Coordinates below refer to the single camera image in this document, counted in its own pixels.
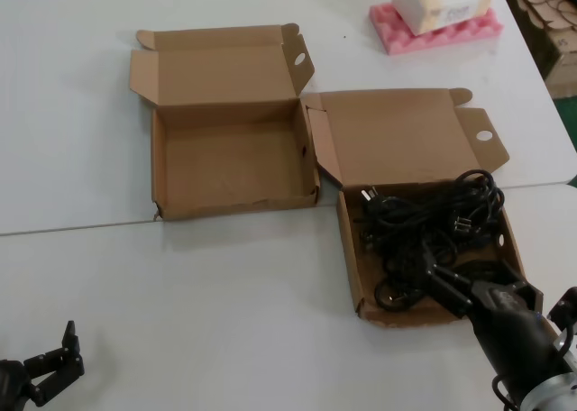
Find brown cardboard mailer box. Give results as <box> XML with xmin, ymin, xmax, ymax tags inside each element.
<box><xmin>301</xmin><ymin>87</ymin><xmax>545</xmax><ymax>330</ymax></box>

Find pink foam pad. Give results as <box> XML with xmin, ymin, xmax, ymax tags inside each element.
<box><xmin>369</xmin><ymin>3</ymin><xmax>504</xmax><ymax>57</ymax></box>

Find brown cardboard carton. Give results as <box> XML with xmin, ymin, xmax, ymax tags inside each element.
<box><xmin>545</xmin><ymin>23</ymin><xmax>577</xmax><ymax>99</ymax></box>

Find stack of flat cardboard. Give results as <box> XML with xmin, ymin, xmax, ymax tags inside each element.
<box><xmin>503</xmin><ymin>0</ymin><xmax>577</xmax><ymax>59</ymax></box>

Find white printed carton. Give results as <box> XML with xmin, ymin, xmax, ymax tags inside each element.
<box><xmin>390</xmin><ymin>0</ymin><xmax>498</xmax><ymax>37</ymax></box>

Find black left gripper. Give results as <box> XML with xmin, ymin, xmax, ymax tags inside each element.
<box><xmin>0</xmin><ymin>320</ymin><xmax>86</xmax><ymax>411</ymax></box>

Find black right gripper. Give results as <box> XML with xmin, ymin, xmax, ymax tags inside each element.
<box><xmin>418</xmin><ymin>242</ymin><xmax>572</xmax><ymax>388</ymax></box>

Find cardboard box with torn corner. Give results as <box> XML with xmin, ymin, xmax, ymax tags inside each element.
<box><xmin>128</xmin><ymin>23</ymin><xmax>322</xmax><ymax>223</ymax></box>

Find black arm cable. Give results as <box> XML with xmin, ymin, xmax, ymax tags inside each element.
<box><xmin>490</xmin><ymin>374</ymin><xmax>524</xmax><ymax>407</ymax></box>

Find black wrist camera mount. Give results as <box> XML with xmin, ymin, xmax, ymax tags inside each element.
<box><xmin>546</xmin><ymin>286</ymin><xmax>577</xmax><ymax>338</ymax></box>

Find black power cord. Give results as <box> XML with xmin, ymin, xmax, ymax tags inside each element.
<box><xmin>373</xmin><ymin>234</ymin><xmax>508</xmax><ymax>314</ymax></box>
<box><xmin>359</xmin><ymin>169</ymin><xmax>507</xmax><ymax>250</ymax></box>

